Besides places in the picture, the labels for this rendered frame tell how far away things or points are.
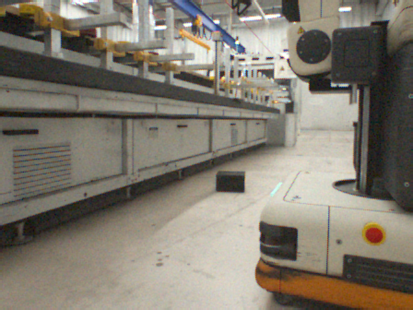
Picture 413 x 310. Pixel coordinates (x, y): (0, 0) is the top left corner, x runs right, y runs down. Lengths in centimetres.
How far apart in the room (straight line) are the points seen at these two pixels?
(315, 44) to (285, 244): 58
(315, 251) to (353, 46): 53
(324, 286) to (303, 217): 17
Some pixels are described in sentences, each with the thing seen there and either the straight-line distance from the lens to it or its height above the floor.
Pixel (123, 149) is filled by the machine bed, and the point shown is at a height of 32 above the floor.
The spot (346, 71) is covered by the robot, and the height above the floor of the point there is 63.
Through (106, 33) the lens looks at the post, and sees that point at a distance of 136.
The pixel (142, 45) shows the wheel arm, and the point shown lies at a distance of 129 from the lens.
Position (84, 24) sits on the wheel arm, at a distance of 114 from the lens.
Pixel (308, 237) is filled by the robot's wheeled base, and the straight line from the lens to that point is 76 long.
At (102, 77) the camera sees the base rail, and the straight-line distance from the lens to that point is 127.
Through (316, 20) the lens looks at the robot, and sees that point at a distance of 95.
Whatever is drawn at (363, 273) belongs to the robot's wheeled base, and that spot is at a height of 15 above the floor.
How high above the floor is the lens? 50
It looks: 3 degrees down
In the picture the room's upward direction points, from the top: 1 degrees clockwise
